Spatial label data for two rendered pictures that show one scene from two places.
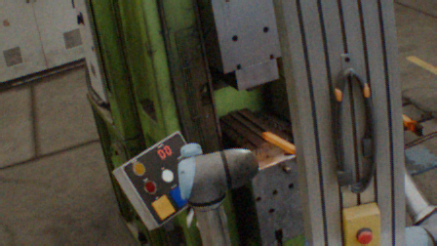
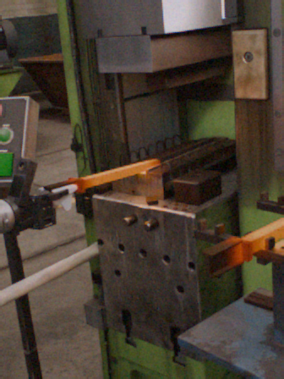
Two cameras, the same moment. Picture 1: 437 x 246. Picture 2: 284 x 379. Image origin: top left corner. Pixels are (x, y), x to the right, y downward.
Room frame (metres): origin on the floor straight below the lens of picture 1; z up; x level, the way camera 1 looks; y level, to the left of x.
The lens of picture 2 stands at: (1.96, -1.64, 1.43)
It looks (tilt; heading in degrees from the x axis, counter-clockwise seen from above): 18 degrees down; 62
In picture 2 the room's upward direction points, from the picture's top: 6 degrees counter-clockwise
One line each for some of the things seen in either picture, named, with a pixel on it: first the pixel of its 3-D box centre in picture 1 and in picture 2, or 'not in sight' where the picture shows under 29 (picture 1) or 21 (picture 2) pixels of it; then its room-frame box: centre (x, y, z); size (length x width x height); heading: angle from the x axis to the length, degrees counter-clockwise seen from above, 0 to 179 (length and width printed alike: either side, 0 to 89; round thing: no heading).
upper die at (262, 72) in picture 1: (236, 62); (170, 46); (2.90, -0.12, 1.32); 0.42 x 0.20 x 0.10; 20
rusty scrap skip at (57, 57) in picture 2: not in sight; (88, 84); (5.49, 6.51, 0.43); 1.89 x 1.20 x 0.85; 103
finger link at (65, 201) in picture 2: not in sight; (66, 199); (2.43, -0.34, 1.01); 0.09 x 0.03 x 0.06; 17
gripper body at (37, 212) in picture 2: not in sight; (27, 211); (2.32, -0.36, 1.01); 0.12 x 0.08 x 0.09; 20
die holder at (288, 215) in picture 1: (264, 177); (200, 243); (2.93, -0.17, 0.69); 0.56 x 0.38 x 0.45; 20
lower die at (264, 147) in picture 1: (248, 134); (179, 163); (2.90, -0.12, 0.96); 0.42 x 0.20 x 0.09; 20
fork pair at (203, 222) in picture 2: not in sight; (243, 211); (2.68, -0.71, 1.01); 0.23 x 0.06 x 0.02; 13
